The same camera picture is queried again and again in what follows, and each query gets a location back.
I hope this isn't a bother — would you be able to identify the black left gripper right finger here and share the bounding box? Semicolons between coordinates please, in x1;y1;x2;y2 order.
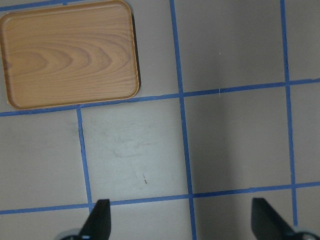
251;198;300;240

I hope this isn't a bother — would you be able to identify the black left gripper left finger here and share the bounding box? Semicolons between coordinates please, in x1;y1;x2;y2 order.
78;199;111;240

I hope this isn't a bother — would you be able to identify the wooden tray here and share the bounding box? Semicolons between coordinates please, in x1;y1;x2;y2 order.
0;0;140;110

